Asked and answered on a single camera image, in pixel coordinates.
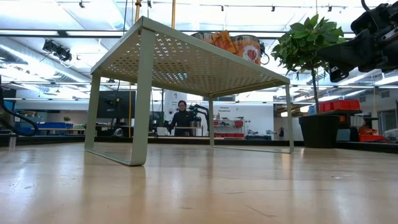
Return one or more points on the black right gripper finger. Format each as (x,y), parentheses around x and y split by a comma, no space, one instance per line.
(351,60)
(351,45)

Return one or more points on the orange heart candle tin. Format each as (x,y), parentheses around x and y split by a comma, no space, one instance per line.
(250,51)

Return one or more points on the orange heart gift bag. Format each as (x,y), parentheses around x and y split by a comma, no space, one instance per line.
(203,36)

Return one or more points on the tall brass candlestick holder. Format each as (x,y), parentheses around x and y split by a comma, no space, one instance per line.
(173,14)

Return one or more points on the medium brass candlestick holder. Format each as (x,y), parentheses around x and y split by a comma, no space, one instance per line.
(138,12)

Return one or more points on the black background robot arm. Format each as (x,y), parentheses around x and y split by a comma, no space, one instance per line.
(199,109)

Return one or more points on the potted green plant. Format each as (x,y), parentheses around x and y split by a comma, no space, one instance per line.
(311,40)

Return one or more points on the large red storage bin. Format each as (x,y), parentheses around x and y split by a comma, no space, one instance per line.
(346,105)

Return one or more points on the small red storage bin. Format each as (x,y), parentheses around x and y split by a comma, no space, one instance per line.
(327,107)

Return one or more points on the orange storage bin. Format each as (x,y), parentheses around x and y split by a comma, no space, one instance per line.
(371,137)

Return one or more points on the red bin rack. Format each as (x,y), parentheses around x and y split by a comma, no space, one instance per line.
(238,124)

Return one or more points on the person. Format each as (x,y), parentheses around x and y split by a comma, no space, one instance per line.
(183,121)

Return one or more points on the green perforated metal shelf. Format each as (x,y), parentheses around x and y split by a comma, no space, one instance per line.
(146,93)

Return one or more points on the black computer monitor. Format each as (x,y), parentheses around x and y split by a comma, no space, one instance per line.
(118,102)

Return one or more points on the black ceiling device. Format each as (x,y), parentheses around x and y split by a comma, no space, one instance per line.
(57,49)

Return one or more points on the blue storage bins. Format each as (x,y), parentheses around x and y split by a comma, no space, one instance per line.
(53,125)

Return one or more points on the black overhead camera device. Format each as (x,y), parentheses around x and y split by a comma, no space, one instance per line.
(265,56)

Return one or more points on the black aluminium table frame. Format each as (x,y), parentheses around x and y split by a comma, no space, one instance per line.
(255,142)

